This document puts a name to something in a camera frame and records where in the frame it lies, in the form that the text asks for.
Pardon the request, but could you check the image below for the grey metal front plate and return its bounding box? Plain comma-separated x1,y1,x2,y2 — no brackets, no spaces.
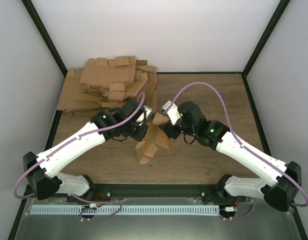
9,198,307,240

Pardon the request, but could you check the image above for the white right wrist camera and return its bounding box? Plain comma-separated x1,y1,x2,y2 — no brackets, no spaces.
161,100,181,125

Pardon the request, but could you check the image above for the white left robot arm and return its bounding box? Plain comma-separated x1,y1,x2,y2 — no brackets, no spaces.
23,99,153,202

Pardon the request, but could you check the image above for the stack of flat cardboard boxes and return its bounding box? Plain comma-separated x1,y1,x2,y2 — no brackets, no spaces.
57,56,158,115

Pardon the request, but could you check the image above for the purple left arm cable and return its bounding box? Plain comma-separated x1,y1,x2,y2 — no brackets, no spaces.
13,90,147,222

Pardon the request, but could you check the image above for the black left frame post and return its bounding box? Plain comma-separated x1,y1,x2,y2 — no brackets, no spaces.
21,0,68,77

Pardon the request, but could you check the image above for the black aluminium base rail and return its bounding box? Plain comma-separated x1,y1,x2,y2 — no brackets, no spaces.
25,182,290,204

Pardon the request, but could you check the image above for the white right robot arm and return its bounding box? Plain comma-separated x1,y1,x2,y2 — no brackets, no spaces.
159,101,302,212

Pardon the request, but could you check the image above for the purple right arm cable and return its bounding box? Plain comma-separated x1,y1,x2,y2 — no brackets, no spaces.
172,81,308,221

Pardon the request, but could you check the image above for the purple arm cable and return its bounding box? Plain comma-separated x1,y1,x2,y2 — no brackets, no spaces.
172,81,308,221
13,90,147,222

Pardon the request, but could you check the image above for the light blue slotted strip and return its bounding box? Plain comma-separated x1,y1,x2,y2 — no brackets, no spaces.
30,204,220,216

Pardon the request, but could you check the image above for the black right frame post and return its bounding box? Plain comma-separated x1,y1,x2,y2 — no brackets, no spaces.
241,0,291,76

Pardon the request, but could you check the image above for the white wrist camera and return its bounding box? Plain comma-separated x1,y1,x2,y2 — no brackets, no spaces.
161,100,181,125
136,105,153,126

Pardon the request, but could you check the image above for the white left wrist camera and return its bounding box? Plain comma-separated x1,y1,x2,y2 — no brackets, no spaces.
136,105,153,126

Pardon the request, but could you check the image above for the brown cardboard box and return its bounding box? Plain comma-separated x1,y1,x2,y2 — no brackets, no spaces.
135,112,173,165

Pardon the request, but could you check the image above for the black frame post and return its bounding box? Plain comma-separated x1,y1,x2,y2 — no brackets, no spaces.
241,0,291,76
21,0,68,77

